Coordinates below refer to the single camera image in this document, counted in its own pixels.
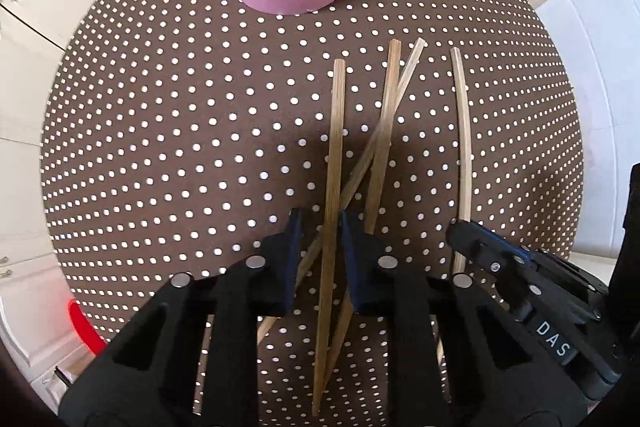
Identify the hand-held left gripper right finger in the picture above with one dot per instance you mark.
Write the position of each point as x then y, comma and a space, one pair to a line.
350, 252

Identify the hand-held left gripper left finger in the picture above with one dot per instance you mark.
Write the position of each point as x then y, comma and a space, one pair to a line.
292, 252

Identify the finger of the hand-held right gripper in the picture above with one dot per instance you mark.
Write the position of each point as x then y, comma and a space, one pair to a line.
485, 249
632, 227

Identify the wooden chopstick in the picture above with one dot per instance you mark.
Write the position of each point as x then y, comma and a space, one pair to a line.
335, 132
467, 132
406, 69
387, 117

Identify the round polka-dot table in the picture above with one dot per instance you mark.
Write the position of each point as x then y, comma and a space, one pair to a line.
175, 132

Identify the red plastic object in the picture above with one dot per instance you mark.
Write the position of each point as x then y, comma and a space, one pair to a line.
85, 329

